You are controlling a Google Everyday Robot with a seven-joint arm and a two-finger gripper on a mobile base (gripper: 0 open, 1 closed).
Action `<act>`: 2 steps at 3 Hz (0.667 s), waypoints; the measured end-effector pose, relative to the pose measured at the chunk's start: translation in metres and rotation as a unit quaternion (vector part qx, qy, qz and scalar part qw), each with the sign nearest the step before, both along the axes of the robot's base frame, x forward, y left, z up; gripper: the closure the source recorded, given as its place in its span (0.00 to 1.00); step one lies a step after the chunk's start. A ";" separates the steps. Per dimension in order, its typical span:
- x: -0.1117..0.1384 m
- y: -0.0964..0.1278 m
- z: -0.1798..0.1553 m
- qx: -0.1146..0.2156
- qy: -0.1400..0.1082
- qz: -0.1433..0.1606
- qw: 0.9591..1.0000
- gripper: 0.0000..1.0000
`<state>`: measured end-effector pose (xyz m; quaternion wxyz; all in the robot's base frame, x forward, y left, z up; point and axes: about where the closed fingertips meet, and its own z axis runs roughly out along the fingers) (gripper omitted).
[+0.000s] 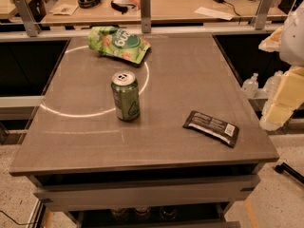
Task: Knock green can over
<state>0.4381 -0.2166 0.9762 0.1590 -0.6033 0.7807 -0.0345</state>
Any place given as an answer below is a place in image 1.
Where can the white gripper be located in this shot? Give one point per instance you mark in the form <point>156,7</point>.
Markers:
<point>294,38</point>

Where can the green soda can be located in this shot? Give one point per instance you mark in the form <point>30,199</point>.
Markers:
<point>126,95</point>

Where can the clear plastic bottle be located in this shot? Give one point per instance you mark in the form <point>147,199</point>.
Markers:
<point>271,84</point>
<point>250,86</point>

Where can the black snack bar wrapper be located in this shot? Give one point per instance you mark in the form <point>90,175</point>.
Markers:
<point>216,128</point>

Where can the white paper sheet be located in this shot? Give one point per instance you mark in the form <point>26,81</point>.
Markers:
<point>214,13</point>

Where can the black stand leg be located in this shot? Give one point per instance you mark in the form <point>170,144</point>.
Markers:
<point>284,167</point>

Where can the black sunglasses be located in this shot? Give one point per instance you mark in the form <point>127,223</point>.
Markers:
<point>122,7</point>

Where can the green snack bag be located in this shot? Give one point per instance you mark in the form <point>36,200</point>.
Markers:
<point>117,42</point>

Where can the small paper card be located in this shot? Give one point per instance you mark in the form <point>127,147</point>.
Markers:
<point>64,10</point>

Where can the grey metal bracket right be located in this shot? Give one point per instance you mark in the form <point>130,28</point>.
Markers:
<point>259,21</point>

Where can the grey metal bracket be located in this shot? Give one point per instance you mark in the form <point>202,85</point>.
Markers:
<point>259,21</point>
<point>146,16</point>
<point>31,28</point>

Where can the grey metal bracket middle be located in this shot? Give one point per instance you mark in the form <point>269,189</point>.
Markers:
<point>146,16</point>

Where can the grey metal bracket left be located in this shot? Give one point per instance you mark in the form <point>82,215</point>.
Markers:
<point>31,28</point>

